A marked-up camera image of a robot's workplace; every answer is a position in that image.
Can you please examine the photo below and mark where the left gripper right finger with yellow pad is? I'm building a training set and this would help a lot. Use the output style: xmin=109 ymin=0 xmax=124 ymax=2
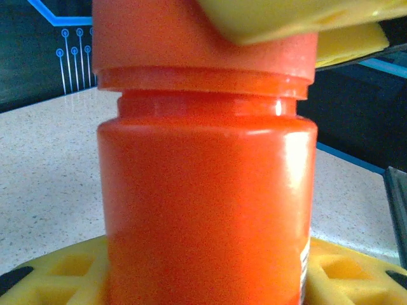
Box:
xmin=305 ymin=236 xmax=407 ymax=305

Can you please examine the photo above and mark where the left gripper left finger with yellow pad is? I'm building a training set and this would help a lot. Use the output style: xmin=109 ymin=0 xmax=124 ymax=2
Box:
xmin=0 ymin=236 xmax=111 ymax=305

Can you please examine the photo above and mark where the orange bottle cap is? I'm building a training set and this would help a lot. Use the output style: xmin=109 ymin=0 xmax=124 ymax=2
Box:
xmin=91 ymin=0 xmax=319 ymax=101

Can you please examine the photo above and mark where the orange pill bottle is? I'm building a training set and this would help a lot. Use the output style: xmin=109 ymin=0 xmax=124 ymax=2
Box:
xmin=97 ymin=88 xmax=319 ymax=305

